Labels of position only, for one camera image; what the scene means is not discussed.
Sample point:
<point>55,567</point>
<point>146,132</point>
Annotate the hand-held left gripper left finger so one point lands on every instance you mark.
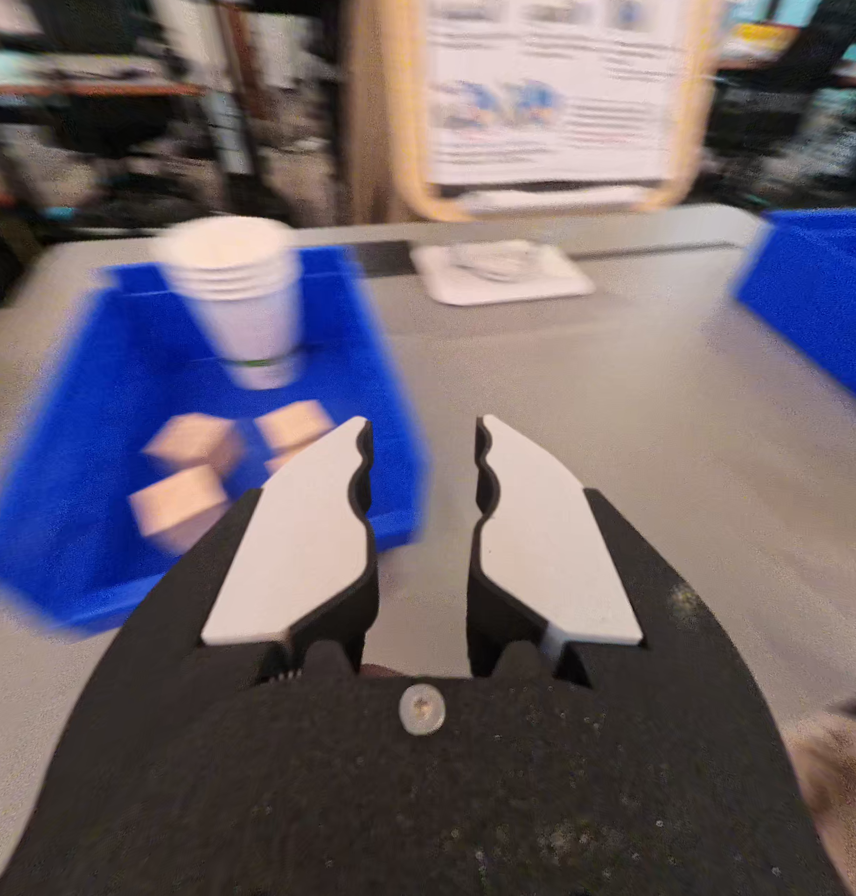
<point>295,539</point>

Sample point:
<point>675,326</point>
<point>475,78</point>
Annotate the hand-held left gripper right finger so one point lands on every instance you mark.
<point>547,546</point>

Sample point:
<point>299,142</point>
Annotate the wooden cube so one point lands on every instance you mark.
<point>190,439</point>
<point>295,423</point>
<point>179,507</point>
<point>281,462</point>

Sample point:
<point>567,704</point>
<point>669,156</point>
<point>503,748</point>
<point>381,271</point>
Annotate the white paper cup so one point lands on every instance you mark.
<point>225,241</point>
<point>256,336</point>
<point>235,278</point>
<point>239,290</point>

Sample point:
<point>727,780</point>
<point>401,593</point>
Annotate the blue plastic bin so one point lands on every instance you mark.
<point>85,434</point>
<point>812,294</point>

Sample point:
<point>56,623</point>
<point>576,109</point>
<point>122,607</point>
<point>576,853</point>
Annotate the person's right forearm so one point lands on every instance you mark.
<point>837,791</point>

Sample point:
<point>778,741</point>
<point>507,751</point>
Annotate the white flat tray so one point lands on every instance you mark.
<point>505,273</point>

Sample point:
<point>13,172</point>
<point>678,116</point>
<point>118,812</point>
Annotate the wooden-framed instruction board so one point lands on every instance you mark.
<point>554,98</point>

